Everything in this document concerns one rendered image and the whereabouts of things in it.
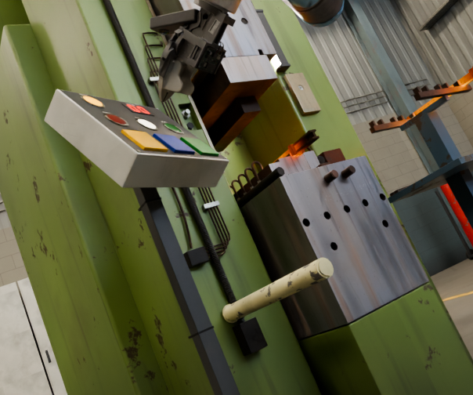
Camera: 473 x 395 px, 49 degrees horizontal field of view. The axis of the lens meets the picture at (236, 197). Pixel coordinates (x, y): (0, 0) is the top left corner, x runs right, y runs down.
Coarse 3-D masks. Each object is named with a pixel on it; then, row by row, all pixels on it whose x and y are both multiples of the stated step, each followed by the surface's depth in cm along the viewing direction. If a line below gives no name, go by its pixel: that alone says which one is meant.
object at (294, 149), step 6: (306, 132) 156; (312, 132) 155; (300, 138) 159; (306, 138) 158; (312, 138) 154; (318, 138) 156; (294, 144) 161; (300, 144) 160; (306, 144) 157; (288, 150) 164; (294, 150) 161; (300, 150) 161; (282, 156) 167
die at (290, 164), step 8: (312, 152) 167; (280, 160) 159; (288, 160) 161; (296, 160) 162; (304, 160) 164; (312, 160) 166; (264, 168) 158; (272, 168) 156; (288, 168) 159; (296, 168) 161; (304, 168) 162; (312, 168) 164; (264, 176) 159; (248, 184) 166; (256, 184) 163; (240, 192) 170
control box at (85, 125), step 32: (64, 96) 111; (96, 96) 122; (64, 128) 111; (96, 128) 106; (128, 128) 112; (160, 128) 125; (96, 160) 106; (128, 160) 102; (160, 160) 107; (192, 160) 116; (224, 160) 128
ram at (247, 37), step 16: (160, 0) 175; (176, 0) 168; (192, 0) 169; (240, 16) 177; (256, 16) 181; (224, 32) 170; (240, 32) 174; (256, 32) 178; (224, 48) 167; (240, 48) 171; (256, 48) 175; (272, 48) 179; (192, 80) 171
